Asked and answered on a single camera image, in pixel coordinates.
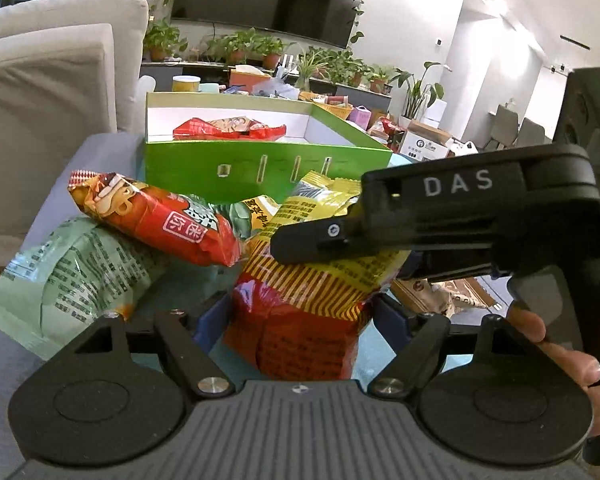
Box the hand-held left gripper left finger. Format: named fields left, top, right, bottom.
left=55, top=292, right=236, bottom=401

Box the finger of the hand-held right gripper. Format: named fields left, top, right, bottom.
left=271, top=205, right=381, bottom=266

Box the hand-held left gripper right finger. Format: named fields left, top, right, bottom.
left=369, top=296, right=546, bottom=400

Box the brown snack packet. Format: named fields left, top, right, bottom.
left=390, top=275, right=511, bottom=318

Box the yellow and red snack bag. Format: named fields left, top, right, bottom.
left=222, top=170, right=411, bottom=381

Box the green cardboard box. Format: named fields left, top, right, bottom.
left=144, top=91, right=395, bottom=196

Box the dark green snack bag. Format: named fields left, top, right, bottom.
left=187, top=194, right=281, bottom=243

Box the grey chair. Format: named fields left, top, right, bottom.
left=515, top=117, right=548, bottom=147
left=482, top=105, right=523, bottom=151

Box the white printed cardboard box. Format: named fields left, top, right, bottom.
left=399, top=120, right=453, bottom=161

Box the red-orange noodle snack packet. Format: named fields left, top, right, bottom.
left=67, top=170, right=243, bottom=268

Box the pink bag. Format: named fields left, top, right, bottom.
left=347, top=105, right=372, bottom=130

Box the tall leafy plant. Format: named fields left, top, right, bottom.
left=390, top=61, right=446, bottom=121

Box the pale green snack bag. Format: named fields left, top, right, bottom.
left=0, top=215, right=166, bottom=361

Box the red snack packet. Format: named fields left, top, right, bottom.
left=172, top=116, right=287, bottom=142

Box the potted green plant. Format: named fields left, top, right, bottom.
left=257, top=35, right=293, bottom=71
left=205, top=27, right=261, bottom=66
left=365, top=64, right=396, bottom=94
left=144, top=20, right=188, bottom=62
left=327, top=49, right=368, bottom=88

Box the grassy plant in glass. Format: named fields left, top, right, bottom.
left=292, top=47, right=331, bottom=93

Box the orange box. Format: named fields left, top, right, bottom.
left=228, top=67, right=272, bottom=95

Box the white sofa cushion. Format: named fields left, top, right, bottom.
left=0, top=24, right=118, bottom=236

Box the white sofa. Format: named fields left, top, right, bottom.
left=0, top=0, right=149, bottom=266

